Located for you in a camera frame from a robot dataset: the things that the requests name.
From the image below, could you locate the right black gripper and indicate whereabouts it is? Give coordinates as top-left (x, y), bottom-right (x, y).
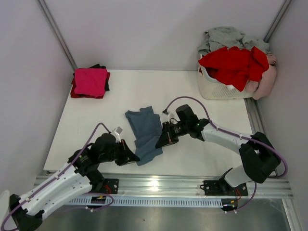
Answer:
top-left (156, 121), bottom-right (189, 148)

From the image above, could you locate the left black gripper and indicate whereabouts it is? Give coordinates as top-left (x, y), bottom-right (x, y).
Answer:
top-left (100, 139), bottom-right (140, 166)

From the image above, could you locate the blue grey t shirt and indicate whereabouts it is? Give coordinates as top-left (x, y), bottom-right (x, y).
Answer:
top-left (125, 106), bottom-right (163, 166)

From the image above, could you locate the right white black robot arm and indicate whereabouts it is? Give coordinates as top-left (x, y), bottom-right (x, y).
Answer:
top-left (155, 104), bottom-right (281, 195)

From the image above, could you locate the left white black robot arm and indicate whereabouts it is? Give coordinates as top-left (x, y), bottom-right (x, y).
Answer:
top-left (9, 133), bottom-right (140, 231)

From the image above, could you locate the folded pink t shirt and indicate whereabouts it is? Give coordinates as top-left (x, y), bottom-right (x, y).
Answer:
top-left (73, 68), bottom-right (108, 96)

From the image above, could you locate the folded black t shirt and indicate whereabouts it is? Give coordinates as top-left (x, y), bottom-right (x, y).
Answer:
top-left (71, 64), bottom-right (111, 92)

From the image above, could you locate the light pink t shirt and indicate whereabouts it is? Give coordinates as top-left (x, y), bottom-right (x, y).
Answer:
top-left (245, 53), bottom-right (277, 100)

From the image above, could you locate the right corner aluminium profile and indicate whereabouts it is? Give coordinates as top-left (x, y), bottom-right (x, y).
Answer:
top-left (263, 0), bottom-right (294, 43)

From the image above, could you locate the corner aluminium profile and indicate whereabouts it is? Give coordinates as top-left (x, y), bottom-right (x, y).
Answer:
top-left (263, 0), bottom-right (294, 43)
top-left (36, 0), bottom-right (77, 70)

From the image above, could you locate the left corner aluminium profile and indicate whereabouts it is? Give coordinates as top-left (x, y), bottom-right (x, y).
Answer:
top-left (36, 0), bottom-right (77, 70)

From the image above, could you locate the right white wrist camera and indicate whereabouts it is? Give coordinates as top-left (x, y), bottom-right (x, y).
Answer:
top-left (161, 109), bottom-right (178, 124)

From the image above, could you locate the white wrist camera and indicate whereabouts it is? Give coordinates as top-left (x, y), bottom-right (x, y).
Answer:
top-left (161, 109), bottom-right (178, 124)
top-left (110, 127), bottom-right (123, 143)

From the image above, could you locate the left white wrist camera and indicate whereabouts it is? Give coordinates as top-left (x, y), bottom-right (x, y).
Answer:
top-left (110, 127), bottom-right (123, 143)

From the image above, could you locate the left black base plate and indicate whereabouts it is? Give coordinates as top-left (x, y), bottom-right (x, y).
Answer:
top-left (102, 179), bottom-right (119, 194)

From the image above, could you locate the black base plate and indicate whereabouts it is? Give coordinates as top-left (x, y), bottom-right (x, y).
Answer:
top-left (199, 180), bottom-right (248, 196)
top-left (102, 179), bottom-right (119, 194)

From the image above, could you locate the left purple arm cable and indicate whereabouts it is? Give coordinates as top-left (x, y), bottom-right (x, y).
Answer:
top-left (2, 122), bottom-right (114, 231)

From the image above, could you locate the aluminium mounting rail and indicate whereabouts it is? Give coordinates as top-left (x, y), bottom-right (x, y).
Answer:
top-left (33, 171), bottom-right (295, 199)

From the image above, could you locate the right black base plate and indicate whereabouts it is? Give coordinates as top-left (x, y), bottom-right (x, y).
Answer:
top-left (199, 180), bottom-right (248, 196)

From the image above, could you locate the white slotted cable duct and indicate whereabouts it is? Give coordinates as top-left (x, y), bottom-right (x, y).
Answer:
top-left (67, 195), bottom-right (223, 208)

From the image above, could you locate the right side aluminium rail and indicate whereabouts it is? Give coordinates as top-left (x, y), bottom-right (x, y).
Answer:
top-left (244, 98), bottom-right (280, 179)

